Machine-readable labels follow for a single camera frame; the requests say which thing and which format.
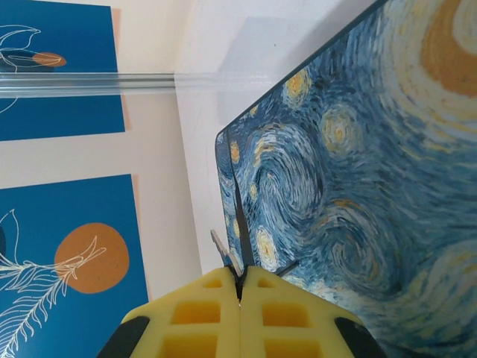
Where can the small metal key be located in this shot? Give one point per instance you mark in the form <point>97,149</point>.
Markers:
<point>220,246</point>

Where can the aluminium frame post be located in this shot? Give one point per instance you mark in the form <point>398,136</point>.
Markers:
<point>74,85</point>

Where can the starry night print box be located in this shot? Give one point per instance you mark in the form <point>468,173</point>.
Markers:
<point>354,168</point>

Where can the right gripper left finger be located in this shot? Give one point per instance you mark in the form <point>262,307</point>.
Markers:
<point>194,328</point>

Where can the narrow blue poster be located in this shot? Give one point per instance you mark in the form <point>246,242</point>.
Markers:
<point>74,119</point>

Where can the blue poster with white flower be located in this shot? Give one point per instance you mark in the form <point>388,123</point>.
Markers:
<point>74,37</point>

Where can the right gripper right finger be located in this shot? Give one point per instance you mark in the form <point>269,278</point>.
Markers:
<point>290,328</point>

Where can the blue poster with orange circle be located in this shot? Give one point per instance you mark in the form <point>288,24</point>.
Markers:
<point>37,205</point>

